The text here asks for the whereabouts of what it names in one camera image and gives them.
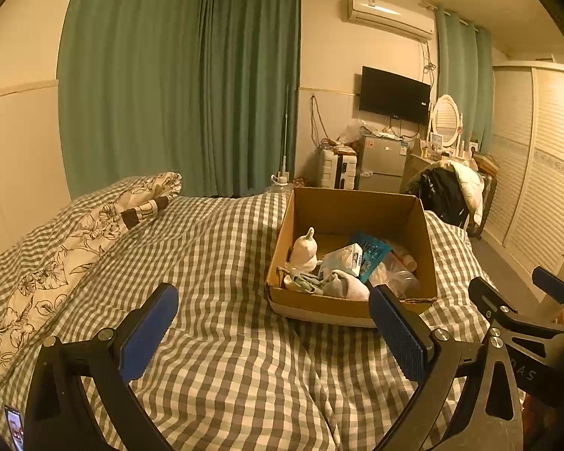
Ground clear plastic bag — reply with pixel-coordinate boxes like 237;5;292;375
341;121;373;147

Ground silver fridge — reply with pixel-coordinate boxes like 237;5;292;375
356;134;412;194

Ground dark plaid suitcase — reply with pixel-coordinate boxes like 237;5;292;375
467;174;498;240

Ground cream quilted coat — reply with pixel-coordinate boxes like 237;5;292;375
435;160;485;224

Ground air conditioner cable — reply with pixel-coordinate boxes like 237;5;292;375
420;39;439;86

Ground blue packet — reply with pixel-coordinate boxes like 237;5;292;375
350;231;392;285

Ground grey white sock bundle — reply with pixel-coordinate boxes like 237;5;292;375
320;270;372;300

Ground plastic bottle red label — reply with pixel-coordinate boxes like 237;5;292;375
369;251;421;299

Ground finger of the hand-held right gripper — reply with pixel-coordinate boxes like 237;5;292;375
467;276;564;336
532;265;564;321

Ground white soft toy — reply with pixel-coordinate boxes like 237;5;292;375
289;227;323;273

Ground brown basket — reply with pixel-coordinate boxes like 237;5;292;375
472;153;500;176

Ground white air conditioner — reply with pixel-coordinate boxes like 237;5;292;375
347;0;436;41

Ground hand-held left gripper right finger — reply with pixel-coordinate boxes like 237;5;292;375
368;284;527;451

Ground wide green curtain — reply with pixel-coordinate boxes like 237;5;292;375
58;0;205;198

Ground white tissue packet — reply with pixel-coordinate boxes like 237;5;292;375
320;243;364;277

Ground black wall television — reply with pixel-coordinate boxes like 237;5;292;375
360;66;432;123

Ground white louvred wardrobe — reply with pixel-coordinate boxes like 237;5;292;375
491;61;564;304

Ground floral print pillow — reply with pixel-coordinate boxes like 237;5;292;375
0;171;183;402

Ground smartphone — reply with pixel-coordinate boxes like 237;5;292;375
4;404;27;451

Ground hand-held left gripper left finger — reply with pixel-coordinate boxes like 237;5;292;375
23;283;180;451

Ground brown cardboard box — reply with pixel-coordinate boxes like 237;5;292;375
265;186;439;328

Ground grey green clip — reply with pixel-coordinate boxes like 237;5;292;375
282;270;332;295

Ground oval white framed mirror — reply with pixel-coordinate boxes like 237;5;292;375
430;95;464;148

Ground white suitcase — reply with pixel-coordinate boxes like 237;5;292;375
316;148;358;191

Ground white pole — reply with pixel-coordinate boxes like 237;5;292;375
270;83;293;186

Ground black jacket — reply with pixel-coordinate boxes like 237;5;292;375
412;168;471;226

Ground hanging wall cables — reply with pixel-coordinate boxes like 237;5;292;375
309;95;331;147

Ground narrow light green curtain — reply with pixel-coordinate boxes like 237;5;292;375
437;7;494;152

